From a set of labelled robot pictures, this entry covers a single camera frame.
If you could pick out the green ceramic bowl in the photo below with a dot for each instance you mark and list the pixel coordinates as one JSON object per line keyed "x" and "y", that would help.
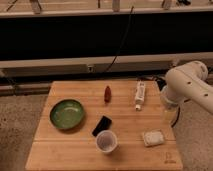
{"x": 67, "y": 114}

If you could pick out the black rectangular block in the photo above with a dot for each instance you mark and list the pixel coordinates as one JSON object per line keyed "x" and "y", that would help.
{"x": 103, "y": 124}

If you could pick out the wooden cutting board table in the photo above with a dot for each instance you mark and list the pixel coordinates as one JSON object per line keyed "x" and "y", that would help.
{"x": 75, "y": 149}

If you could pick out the white tube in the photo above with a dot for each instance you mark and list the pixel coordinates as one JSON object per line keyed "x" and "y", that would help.
{"x": 139, "y": 95}

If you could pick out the red pepper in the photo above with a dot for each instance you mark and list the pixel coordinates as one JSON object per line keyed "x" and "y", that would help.
{"x": 107, "y": 94}

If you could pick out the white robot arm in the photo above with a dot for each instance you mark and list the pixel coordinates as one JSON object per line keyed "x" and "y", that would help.
{"x": 186, "y": 81}

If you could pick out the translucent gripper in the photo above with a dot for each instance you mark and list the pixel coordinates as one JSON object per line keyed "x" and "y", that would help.
{"x": 170, "y": 111}

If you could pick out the white sponge packet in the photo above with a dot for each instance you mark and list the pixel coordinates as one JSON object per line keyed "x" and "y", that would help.
{"x": 153, "y": 138}

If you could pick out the clear plastic cup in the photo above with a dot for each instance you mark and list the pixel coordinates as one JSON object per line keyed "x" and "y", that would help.
{"x": 106, "y": 141}

